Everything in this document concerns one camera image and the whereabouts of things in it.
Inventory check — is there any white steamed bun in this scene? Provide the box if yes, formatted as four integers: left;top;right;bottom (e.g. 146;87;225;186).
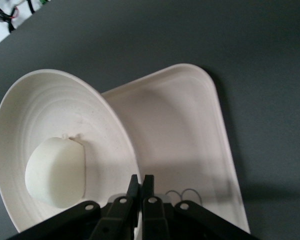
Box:
24;133;87;209

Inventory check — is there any cream rabbit print tray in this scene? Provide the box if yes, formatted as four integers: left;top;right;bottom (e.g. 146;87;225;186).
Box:
101;63;251;240

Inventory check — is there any black red wire bundle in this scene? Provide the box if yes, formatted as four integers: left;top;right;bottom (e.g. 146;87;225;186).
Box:
0;0;51;33

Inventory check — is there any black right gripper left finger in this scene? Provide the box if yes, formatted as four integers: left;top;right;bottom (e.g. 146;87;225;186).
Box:
4;174;141;240

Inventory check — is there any cream round plate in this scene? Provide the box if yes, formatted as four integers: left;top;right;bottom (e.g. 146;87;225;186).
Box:
0;69;142;240

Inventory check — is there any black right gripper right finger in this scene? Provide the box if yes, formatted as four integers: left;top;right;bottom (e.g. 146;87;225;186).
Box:
141;174;261;240

